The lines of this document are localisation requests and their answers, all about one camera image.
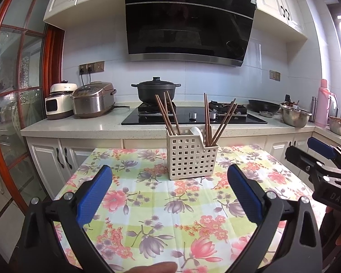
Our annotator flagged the white electric cooker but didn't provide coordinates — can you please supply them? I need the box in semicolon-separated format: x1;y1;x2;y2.
45;80;78;120

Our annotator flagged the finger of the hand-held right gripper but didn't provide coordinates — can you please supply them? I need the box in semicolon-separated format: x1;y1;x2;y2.
307;136;341;172
285;146;341;184

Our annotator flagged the black lidded pot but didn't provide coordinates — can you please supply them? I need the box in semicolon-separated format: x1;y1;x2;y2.
131;76;182;104

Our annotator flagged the floral tablecloth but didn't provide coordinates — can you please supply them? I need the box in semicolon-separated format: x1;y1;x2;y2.
53;145;327;273

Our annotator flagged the white base cabinet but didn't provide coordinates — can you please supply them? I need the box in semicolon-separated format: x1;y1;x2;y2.
20;102;341;202

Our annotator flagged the black gas stove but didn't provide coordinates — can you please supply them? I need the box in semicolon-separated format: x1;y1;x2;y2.
121;101;269;126

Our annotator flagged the pink thermos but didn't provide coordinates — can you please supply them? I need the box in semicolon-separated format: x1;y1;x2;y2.
314;79;338;128

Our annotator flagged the person's left hand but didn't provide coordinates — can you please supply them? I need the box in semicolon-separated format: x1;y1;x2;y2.
128;262;178;273

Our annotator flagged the red wooden glass door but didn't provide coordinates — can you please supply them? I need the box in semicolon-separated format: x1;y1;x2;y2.
0;0;66;234

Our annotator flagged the black range hood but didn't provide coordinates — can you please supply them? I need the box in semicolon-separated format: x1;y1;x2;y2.
123;0;258;67

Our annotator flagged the brown wooden chopstick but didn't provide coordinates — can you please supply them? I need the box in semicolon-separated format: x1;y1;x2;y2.
155;95;175;136
165;91;181;135
203;92;210;146
163;92;173;133
210;98;237;146
214;104;239;147

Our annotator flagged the black wok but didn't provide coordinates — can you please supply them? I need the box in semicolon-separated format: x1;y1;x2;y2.
248;99;282;114

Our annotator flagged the steel basin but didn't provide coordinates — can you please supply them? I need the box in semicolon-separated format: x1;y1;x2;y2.
329;116;341;136

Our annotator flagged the wall socket panel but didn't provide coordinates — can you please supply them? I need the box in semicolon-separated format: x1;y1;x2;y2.
79;61;105;74

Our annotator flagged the white ceramic spoon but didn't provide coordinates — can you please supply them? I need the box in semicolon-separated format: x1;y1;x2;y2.
190;126;204;144

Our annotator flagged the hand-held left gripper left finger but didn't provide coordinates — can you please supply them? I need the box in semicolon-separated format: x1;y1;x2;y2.
18;164;115;273

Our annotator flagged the stainless steel bowl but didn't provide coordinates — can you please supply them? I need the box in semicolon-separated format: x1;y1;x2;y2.
280;106;313;128

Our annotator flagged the white plastic utensil basket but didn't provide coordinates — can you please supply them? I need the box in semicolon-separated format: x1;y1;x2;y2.
165;126;220;181

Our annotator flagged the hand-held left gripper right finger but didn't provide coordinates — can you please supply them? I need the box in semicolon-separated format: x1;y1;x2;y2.
227;163;324;273

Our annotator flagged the silver rice cooker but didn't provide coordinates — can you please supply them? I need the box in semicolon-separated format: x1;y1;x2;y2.
71;81;117;119

